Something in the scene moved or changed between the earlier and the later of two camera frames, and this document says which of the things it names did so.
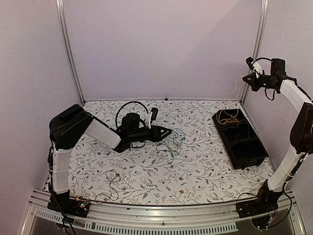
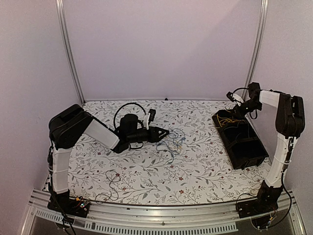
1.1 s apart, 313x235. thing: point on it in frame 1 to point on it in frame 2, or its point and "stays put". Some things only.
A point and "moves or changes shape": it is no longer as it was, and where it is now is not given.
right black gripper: (255, 86) to (239, 114)
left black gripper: (156, 136) stays put
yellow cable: (228, 100) moves or changes shape
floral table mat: (190, 165) stays put
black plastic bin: (243, 148) stays put
